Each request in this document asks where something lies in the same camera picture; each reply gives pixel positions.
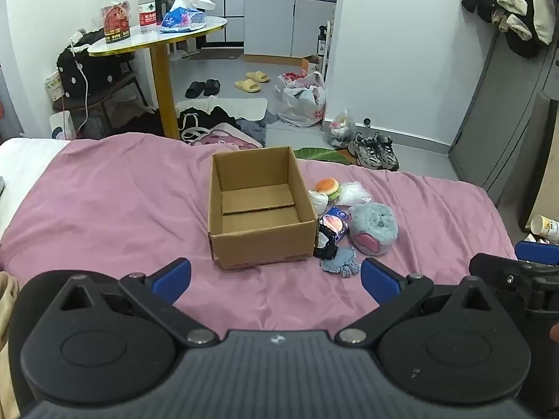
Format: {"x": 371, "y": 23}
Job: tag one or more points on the pink bed sheet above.
{"x": 109, "y": 205}

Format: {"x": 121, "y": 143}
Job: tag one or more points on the yellow slipper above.
{"x": 257, "y": 77}
{"x": 247, "y": 86}

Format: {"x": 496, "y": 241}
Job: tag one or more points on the grey cabinet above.
{"x": 502, "y": 118}

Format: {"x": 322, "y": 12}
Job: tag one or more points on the blue tissue pack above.
{"x": 336, "y": 222}

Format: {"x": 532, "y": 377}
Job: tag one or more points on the beige hanging cloth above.
{"x": 513, "y": 8}

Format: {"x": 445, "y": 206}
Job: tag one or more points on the black clothes pile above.
{"x": 218, "y": 118}

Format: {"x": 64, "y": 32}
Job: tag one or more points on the person's right hand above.
{"x": 554, "y": 332}

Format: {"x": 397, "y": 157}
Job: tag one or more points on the black slipper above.
{"x": 195, "y": 89}
{"x": 212, "y": 87}

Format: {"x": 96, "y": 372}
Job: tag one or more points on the white paper cup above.
{"x": 546, "y": 227}

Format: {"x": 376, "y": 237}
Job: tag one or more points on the pink bear cushion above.
{"x": 227, "y": 137}

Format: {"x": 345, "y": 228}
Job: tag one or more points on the white kitchen cabinet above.
{"x": 270, "y": 22}

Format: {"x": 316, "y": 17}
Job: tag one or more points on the clear water bottle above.
{"x": 147, "y": 13}

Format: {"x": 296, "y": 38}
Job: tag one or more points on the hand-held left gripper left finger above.
{"x": 172, "y": 279}

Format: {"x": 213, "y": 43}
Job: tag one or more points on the dark spray bottle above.
{"x": 322, "y": 43}

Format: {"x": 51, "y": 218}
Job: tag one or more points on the white floor mat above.
{"x": 249, "y": 107}

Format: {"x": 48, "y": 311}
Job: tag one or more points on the white grid sliding door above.
{"x": 231, "y": 4}

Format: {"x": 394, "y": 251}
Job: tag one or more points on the small cardboard box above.
{"x": 305, "y": 66}

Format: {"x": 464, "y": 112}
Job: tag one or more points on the clear trash bag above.
{"x": 338, "y": 131}

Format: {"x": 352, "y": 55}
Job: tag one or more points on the dark door mat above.
{"x": 216, "y": 54}

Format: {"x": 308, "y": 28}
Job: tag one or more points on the dark chair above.
{"x": 118, "y": 83}

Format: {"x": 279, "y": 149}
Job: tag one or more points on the white ladder rack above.
{"x": 330, "y": 39}

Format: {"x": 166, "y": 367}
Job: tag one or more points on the white plastic shopping bag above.
{"x": 297, "y": 109}

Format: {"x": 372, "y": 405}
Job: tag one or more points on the black polka-dot bag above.
{"x": 87, "y": 70}

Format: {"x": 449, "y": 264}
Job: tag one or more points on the grey fuzzy rug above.
{"x": 255, "y": 128}

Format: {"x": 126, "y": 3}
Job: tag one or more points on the black lace white item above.
{"x": 324, "y": 248}

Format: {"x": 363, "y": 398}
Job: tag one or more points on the white wrapped soft bundle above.
{"x": 318, "y": 203}

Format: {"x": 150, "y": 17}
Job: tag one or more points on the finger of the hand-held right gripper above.
{"x": 539, "y": 253}
{"x": 498, "y": 270}

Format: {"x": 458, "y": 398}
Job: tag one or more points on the blue fluffy plush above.
{"x": 375, "y": 227}

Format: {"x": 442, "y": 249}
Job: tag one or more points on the white bedding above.
{"x": 22, "y": 161}

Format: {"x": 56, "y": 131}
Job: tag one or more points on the grey sneaker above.
{"x": 386, "y": 155}
{"x": 364, "y": 150}

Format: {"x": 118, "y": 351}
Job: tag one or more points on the burger plush toy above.
{"x": 327, "y": 185}

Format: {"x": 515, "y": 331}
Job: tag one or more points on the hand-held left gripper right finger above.
{"x": 380, "y": 280}

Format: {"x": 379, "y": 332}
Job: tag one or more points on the green leaf cartoon rug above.
{"x": 319, "y": 153}

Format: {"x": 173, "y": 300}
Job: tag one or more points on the clear plastic bag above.
{"x": 353, "y": 192}

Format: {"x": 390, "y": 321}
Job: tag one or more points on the round table with yellow leg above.
{"x": 163, "y": 87}

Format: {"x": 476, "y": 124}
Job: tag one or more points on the blue knit cloth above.
{"x": 340, "y": 264}

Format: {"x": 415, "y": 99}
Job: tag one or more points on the open blue tissue packet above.
{"x": 183, "y": 19}

